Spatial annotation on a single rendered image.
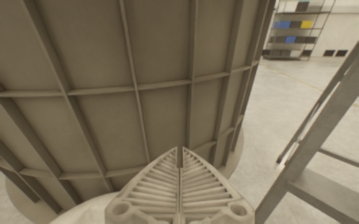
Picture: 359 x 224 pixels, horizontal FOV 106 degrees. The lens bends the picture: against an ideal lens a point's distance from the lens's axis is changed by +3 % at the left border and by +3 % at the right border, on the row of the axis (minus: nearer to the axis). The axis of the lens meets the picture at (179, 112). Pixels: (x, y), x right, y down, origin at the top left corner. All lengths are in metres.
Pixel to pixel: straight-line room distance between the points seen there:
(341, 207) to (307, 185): 0.06
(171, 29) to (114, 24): 0.15
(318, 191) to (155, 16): 0.59
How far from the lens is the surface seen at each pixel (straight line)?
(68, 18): 0.47
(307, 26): 6.87
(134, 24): 0.45
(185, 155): 0.17
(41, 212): 1.27
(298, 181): 0.48
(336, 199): 0.50
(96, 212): 0.71
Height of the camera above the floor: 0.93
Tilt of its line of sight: 30 degrees down
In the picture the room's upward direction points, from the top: straight up
